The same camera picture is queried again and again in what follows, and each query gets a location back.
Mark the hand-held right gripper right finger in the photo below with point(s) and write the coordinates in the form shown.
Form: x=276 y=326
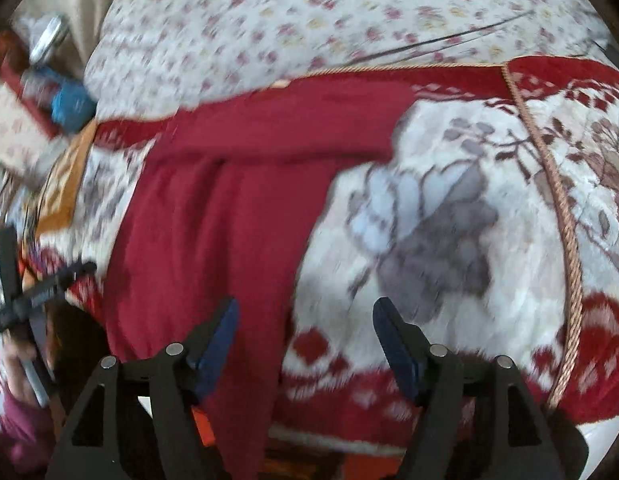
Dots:
x=399 y=355

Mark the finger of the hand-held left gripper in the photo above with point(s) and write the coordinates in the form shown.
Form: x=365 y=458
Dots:
x=64 y=280
x=7 y=265

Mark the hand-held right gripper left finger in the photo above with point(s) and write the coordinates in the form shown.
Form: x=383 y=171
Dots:
x=217 y=355

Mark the red fleece garment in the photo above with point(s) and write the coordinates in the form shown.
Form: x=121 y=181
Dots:
x=199 y=220

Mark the person's left forearm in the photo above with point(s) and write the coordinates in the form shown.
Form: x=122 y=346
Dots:
x=19 y=435

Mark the person's left hand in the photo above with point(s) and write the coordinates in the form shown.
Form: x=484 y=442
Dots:
x=14 y=365

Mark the orange patterned plush towel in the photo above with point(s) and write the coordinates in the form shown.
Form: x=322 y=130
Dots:
x=59 y=195

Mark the floral plush blanket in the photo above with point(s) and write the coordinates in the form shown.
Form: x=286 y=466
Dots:
x=439 y=240

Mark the floral pillow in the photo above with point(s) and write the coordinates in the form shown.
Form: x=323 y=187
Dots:
x=14 y=130

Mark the blue bag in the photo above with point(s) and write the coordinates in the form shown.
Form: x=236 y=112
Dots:
x=72 y=102

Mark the small red cloth item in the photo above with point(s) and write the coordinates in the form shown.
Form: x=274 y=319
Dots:
x=19 y=80

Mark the silver metallic object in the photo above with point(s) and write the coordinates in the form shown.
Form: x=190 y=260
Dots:
x=47 y=37

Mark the beige curtain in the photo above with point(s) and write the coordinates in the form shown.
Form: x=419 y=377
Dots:
x=94 y=0

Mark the floral bed sheet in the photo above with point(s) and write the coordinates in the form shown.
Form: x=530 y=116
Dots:
x=289 y=20

